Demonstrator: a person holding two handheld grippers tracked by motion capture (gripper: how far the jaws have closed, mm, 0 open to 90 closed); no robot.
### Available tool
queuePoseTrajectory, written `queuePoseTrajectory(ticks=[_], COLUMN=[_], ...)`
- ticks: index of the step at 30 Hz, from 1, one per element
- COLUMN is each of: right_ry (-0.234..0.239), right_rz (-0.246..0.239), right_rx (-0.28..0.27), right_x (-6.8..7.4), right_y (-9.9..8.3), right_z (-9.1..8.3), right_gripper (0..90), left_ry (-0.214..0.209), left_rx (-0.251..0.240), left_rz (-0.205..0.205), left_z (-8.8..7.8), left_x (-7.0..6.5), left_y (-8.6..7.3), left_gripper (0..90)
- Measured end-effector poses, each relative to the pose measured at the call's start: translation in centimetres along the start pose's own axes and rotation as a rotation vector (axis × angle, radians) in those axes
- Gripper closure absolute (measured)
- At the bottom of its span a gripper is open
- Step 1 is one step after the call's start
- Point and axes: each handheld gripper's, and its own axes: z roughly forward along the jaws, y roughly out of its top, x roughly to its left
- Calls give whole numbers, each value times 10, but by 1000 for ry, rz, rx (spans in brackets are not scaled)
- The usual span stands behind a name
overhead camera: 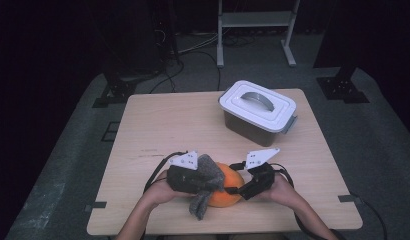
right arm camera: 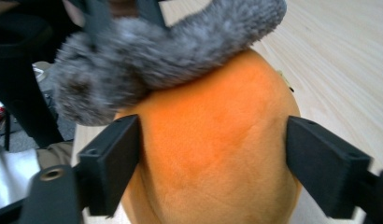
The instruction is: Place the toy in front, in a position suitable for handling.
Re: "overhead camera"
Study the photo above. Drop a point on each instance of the orange plush toy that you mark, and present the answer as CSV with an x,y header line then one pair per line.
x,y
231,180

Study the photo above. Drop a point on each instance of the black stand base with braces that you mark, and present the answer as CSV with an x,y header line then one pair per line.
x,y
119,90

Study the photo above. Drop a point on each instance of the black stand base with post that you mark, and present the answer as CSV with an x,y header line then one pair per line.
x,y
341,88

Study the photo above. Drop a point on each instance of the brown transparent storage box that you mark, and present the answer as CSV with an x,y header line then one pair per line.
x,y
246,131

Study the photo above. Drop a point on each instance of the grey knitted cloth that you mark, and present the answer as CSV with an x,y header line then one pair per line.
x,y
209,173

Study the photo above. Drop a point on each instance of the white metal stand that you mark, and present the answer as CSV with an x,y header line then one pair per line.
x,y
253,18

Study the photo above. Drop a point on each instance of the black tape square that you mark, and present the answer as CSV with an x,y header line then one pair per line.
x,y
110,131

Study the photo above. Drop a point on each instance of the person's left hand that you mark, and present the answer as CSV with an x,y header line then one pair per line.
x,y
159,195

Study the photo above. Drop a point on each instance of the person's right hand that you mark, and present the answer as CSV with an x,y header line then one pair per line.
x,y
286,196

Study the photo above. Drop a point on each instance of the black tape strip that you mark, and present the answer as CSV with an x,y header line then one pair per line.
x,y
348,198
98,205

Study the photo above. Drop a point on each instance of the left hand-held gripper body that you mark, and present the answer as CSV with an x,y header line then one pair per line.
x,y
186,161

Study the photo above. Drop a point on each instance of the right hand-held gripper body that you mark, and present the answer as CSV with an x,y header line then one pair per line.
x,y
259,158

